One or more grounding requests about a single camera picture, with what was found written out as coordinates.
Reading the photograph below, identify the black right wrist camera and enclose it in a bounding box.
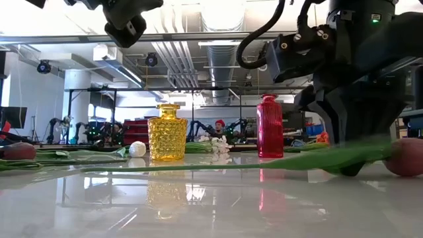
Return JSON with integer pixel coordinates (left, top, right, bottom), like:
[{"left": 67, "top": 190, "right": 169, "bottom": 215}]
[{"left": 266, "top": 24, "right": 335, "bottom": 84}]

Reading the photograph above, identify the black background rig frame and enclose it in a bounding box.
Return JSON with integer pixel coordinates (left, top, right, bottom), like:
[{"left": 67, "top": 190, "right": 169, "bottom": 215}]
[{"left": 64, "top": 85, "right": 313, "bottom": 146}]

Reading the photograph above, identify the person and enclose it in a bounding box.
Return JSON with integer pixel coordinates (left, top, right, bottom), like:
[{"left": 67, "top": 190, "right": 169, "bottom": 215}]
[
  {"left": 211, "top": 118, "right": 232, "bottom": 139},
  {"left": 110, "top": 122, "right": 124, "bottom": 145}
]

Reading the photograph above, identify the silver ventilation duct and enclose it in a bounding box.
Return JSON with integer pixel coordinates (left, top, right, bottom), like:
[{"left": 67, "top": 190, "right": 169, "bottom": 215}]
[{"left": 205, "top": 44, "right": 246, "bottom": 106}]

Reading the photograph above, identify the white artificial tulip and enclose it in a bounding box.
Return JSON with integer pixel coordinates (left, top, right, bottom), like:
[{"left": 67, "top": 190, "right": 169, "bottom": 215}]
[{"left": 112, "top": 140, "right": 147, "bottom": 159}]

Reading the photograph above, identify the red drawer cabinet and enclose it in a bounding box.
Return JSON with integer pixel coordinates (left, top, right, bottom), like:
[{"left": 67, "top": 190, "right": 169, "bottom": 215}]
[{"left": 122, "top": 118, "right": 150, "bottom": 146}]

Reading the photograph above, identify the red glass vase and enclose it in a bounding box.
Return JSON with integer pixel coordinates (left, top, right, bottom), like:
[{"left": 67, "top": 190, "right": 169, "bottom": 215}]
[{"left": 256, "top": 93, "right": 284, "bottom": 159}]

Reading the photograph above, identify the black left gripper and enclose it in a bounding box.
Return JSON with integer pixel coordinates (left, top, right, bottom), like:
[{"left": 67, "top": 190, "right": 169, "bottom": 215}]
[{"left": 101, "top": 0, "right": 165, "bottom": 49}]

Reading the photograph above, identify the orange artificial flower spray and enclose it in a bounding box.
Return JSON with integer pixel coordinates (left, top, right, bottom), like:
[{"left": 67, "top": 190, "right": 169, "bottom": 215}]
[{"left": 283, "top": 131, "right": 331, "bottom": 153}]

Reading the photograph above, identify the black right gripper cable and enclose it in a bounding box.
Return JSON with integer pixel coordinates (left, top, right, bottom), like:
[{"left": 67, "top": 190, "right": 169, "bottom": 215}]
[{"left": 235, "top": 0, "right": 287, "bottom": 71}]

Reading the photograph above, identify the grey overhead frame beam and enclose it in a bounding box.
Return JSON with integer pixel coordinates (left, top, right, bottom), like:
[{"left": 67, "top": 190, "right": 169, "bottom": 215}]
[{"left": 0, "top": 31, "right": 291, "bottom": 46}]

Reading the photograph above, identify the white artificial flower spray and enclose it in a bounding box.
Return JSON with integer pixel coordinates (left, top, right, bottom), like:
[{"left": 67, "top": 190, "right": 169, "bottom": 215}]
[{"left": 184, "top": 134, "right": 233, "bottom": 155}]

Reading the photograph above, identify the blue storage bin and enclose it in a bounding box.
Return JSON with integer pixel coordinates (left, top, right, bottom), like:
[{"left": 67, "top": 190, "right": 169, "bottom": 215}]
[{"left": 305, "top": 124, "right": 325, "bottom": 136}]

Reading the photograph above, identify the black monitor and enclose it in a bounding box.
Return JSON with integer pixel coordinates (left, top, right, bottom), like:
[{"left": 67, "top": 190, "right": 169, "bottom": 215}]
[{"left": 0, "top": 106, "right": 28, "bottom": 130}]

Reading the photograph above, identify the yellow glass vase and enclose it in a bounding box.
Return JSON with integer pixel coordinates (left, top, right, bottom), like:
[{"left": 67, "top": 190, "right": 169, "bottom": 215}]
[{"left": 147, "top": 103, "right": 188, "bottom": 162}]

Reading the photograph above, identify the black aluminium table frame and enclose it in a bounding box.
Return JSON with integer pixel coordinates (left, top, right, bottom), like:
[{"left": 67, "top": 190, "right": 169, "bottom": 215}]
[{"left": 32, "top": 143, "right": 331, "bottom": 153}]

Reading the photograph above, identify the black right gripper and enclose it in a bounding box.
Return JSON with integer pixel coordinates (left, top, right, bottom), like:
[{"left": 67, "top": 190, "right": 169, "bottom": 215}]
[{"left": 293, "top": 54, "right": 419, "bottom": 177}]

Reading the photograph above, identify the black ceiling camera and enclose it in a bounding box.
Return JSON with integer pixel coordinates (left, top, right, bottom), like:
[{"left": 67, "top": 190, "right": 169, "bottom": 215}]
[
  {"left": 144, "top": 52, "right": 159, "bottom": 67},
  {"left": 36, "top": 59, "right": 53, "bottom": 75}
]

